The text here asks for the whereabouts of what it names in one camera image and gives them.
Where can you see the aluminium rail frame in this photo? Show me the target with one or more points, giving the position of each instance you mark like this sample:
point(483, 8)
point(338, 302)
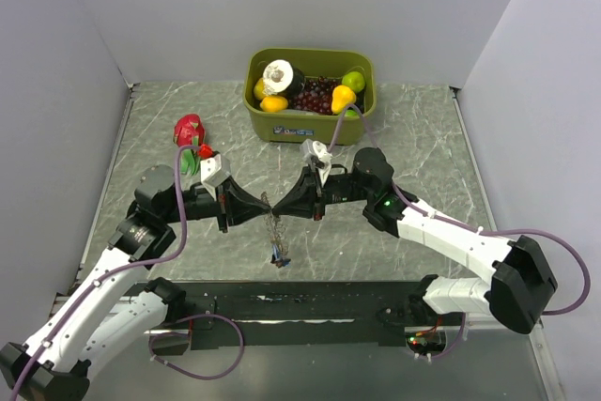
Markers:
point(121, 305)

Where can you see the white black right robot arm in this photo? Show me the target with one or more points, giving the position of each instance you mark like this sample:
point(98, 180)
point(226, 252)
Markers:
point(511, 278)

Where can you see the large silver toothed keyring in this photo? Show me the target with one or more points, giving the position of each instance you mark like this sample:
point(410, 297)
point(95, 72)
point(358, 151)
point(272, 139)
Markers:
point(276, 231)

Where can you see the orange yellow mango toy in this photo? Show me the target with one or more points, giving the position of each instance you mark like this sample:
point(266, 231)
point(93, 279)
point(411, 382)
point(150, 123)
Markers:
point(273, 104)

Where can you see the white black cylinder roll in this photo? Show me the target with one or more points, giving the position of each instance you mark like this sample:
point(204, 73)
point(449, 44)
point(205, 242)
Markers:
point(281, 78)

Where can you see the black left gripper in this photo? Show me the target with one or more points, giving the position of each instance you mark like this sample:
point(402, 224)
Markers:
point(236, 205)

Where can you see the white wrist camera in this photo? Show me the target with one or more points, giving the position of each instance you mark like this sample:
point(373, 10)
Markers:
point(317, 156)
point(214, 172)

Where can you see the green fruit toy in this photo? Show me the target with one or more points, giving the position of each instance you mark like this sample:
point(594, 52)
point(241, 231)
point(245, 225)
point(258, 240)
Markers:
point(351, 113)

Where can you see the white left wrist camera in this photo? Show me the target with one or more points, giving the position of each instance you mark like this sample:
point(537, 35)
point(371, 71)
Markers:
point(214, 172)

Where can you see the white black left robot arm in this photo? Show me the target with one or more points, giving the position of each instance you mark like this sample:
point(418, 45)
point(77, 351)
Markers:
point(59, 361)

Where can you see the yellow lemon toy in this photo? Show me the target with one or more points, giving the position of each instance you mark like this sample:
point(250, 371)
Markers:
point(258, 90)

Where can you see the dark red grape bunch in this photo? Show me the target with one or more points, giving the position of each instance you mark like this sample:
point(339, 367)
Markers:
point(316, 96)

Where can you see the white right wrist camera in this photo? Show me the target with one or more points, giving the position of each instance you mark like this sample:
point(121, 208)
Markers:
point(317, 156)

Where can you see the blue tag key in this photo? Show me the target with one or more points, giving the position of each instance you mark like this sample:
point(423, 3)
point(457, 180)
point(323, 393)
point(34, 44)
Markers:
point(279, 260)

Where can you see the yellow pear toy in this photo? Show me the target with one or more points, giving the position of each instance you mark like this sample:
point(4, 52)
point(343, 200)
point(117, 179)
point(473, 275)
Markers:
point(341, 96)

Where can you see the green lime toy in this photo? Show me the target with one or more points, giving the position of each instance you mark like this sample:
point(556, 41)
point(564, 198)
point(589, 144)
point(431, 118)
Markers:
point(354, 80)

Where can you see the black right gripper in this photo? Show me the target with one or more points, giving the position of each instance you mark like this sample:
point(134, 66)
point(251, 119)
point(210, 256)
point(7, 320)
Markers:
point(306, 198)

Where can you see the olive green plastic bin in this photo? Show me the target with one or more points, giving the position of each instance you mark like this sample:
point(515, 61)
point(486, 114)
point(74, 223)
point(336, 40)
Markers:
point(295, 126)

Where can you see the red dragon fruit toy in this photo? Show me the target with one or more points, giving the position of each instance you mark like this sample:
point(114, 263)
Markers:
point(189, 131)

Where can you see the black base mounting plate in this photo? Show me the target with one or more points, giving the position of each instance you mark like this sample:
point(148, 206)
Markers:
point(279, 313)

